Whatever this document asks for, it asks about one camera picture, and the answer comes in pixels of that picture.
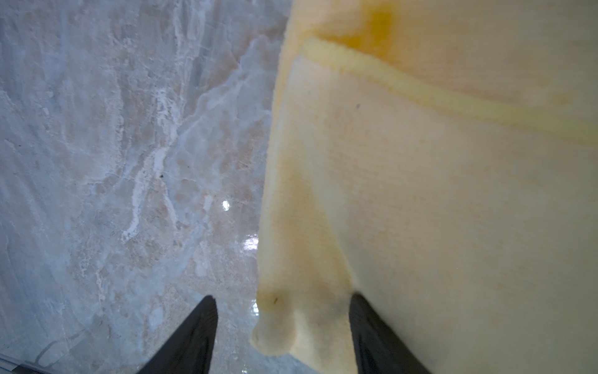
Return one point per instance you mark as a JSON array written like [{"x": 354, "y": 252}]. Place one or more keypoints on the yellow cleaning cloth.
[{"x": 440, "y": 159}]

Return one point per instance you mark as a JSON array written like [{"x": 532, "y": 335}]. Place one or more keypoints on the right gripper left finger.
[{"x": 189, "y": 350}]

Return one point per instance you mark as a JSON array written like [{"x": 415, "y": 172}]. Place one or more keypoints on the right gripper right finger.
[{"x": 377, "y": 349}]

